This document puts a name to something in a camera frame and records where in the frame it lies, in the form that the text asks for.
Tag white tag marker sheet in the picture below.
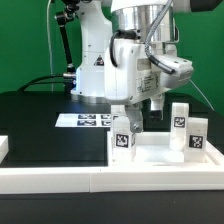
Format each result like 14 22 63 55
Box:
55 113 111 128

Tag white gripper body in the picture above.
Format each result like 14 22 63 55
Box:
104 39 168 104

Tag black base cables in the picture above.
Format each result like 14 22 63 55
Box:
17 73 76 93

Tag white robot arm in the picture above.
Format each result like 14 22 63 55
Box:
63 0 223 133

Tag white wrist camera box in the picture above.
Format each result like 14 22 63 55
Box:
157 54 194 89

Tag white front fence wall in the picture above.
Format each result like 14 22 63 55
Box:
0 166 224 194

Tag white left fence piece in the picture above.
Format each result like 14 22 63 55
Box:
0 136 9 163

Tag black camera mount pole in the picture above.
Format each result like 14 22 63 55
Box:
55 0 80 77

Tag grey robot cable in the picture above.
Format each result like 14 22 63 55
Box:
46 0 55 92

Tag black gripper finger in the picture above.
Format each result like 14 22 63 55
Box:
125 103 143 133
150 94 164 121

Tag white square tabletop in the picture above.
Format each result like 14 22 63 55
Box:
107 132 224 167

